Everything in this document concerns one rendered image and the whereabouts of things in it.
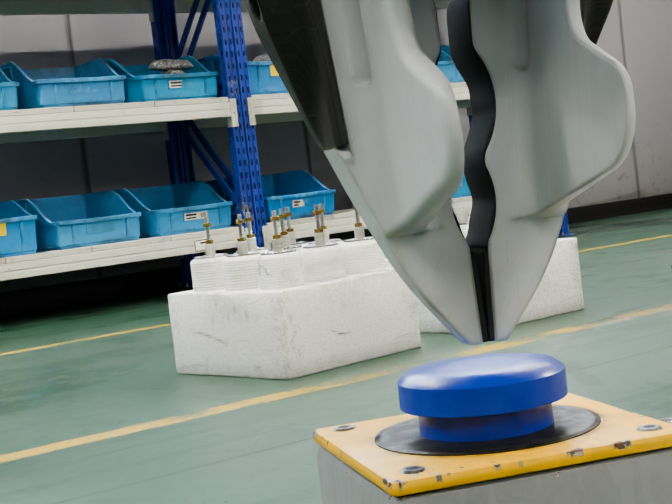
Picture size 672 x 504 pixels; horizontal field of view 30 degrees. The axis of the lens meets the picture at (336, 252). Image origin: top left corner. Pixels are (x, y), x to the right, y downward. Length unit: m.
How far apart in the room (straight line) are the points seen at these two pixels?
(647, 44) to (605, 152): 7.83
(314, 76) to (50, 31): 5.44
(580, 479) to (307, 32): 0.11
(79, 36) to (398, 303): 3.29
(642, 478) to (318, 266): 2.38
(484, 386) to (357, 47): 0.08
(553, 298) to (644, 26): 5.11
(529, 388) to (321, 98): 0.08
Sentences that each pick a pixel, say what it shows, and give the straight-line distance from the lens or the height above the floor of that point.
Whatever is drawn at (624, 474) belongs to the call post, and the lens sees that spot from 0.28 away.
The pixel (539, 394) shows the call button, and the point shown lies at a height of 0.32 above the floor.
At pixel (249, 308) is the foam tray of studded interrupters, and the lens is 2.59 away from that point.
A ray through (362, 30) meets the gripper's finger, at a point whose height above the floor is 0.41.
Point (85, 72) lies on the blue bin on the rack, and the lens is 5.34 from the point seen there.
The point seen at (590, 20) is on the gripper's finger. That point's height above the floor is 0.41.
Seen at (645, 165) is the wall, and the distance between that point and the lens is 7.96.
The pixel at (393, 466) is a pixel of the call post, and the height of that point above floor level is 0.31.
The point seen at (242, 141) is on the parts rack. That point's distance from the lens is 5.21.
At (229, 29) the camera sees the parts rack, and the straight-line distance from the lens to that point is 5.25.
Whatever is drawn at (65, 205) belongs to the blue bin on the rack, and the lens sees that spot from 5.38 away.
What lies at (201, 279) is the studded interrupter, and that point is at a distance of 2.76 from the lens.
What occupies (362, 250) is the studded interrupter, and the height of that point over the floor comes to 0.23.
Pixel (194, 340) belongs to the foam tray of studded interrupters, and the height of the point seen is 0.08.
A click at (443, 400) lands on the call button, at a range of 0.29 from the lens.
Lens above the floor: 0.38
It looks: 3 degrees down
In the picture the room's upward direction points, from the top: 7 degrees counter-clockwise
